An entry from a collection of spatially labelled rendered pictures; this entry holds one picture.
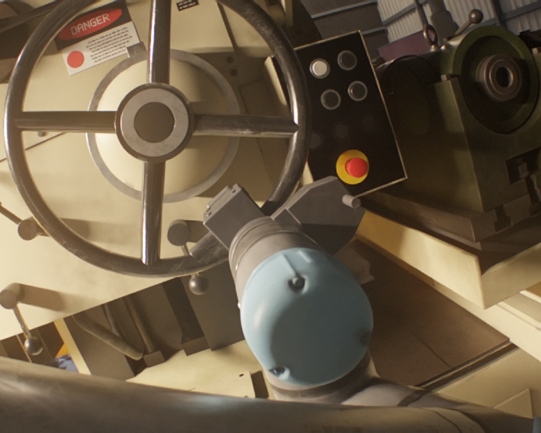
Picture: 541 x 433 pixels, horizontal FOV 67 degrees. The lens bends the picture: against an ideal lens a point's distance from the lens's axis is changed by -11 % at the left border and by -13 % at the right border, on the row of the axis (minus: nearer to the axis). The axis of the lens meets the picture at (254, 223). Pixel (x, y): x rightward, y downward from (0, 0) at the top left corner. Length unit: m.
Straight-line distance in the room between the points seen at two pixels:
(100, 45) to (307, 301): 0.64
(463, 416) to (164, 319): 1.47
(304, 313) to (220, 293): 1.25
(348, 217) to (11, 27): 0.61
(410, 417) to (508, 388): 1.03
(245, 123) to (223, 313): 1.04
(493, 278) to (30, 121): 0.72
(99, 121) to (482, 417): 0.50
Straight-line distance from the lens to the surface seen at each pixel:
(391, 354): 1.21
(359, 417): 0.17
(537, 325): 1.05
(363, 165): 0.68
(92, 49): 0.81
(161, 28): 0.57
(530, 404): 1.30
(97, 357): 1.63
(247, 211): 0.42
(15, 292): 0.85
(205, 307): 1.52
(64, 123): 0.57
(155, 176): 0.56
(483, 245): 0.84
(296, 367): 0.27
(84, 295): 0.84
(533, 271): 0.86
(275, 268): 0.27
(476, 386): 1.15
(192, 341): 1.60
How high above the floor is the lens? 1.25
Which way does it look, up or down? 12 degrees down
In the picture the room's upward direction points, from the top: 20 degrees counter-clockwise
